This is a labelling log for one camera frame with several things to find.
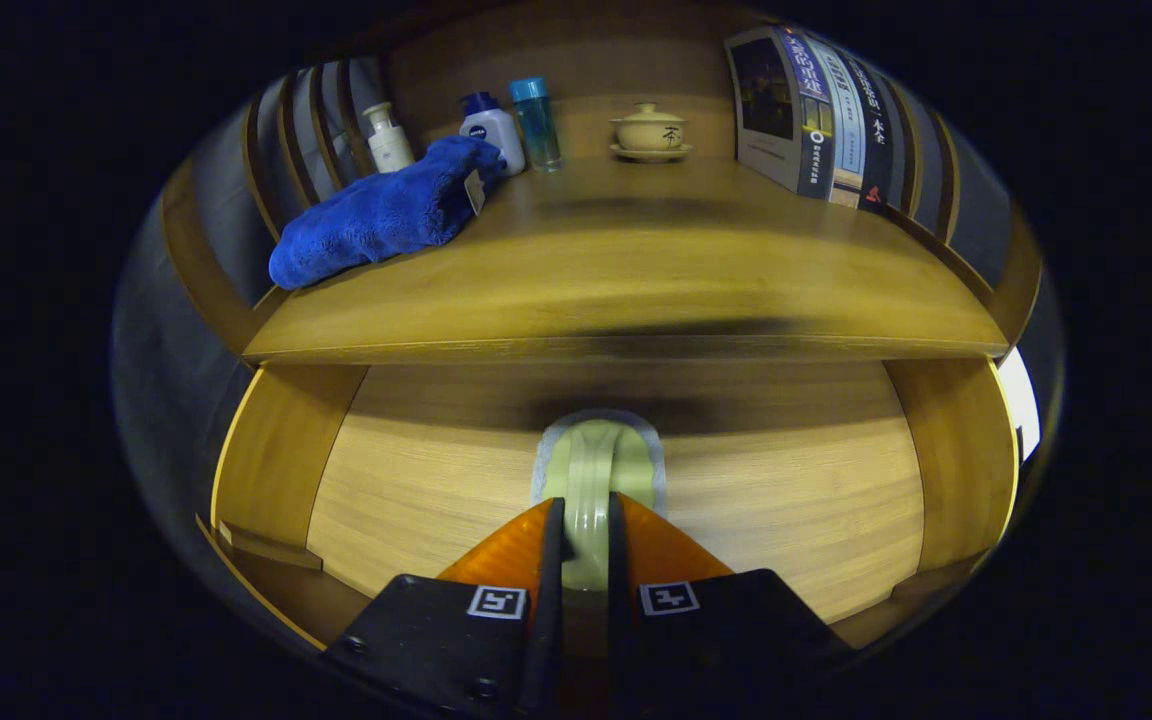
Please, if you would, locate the book with black spine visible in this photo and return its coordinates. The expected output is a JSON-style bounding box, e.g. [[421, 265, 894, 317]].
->
[[836, 48, 895, 214]]

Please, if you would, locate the white bottle with blue cap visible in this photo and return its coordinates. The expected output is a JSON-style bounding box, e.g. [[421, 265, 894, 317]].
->
[[459, 91, 527, 177]]

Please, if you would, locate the book with pale spine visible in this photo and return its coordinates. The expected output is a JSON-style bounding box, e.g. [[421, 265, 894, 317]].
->
[[806, 35, 869, 209]]

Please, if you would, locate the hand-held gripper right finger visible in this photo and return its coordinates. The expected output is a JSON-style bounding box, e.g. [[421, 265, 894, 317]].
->
[[608, 492, 852, 716]]

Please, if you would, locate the green-handled scrub brush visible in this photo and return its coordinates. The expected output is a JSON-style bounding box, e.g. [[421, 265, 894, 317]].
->
[[531, 408, 669, 596]]

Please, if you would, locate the wooden countertop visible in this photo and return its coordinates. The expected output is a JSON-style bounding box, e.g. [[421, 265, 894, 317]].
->
[[241, 150, 1009, 364]]

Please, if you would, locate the teal cylindrical bottle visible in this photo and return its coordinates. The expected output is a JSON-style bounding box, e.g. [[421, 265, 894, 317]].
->
[[508, 77, 564, 172]]

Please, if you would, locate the grey book with blue spine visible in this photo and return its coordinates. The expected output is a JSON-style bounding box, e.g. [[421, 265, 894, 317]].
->
[[724, 25, 837, 200]]

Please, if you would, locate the wooden drawer with black knob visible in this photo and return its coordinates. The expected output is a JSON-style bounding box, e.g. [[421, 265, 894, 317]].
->
[[196, 355, 1022, 651]]

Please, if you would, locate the blue towel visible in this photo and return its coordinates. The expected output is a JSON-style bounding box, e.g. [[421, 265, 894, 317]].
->
[[268, 135, 507, 292]]

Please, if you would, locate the beige lidded teacup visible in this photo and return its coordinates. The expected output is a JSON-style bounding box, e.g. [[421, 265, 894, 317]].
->
[[609, 102, 694, 164]]

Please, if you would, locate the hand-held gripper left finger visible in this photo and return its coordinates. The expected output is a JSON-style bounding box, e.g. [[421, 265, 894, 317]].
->
[[324, 497, 567, 716]]

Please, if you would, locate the white pump bottle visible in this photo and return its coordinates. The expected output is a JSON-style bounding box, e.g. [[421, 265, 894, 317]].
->
[[363, 101, 416, 174]]

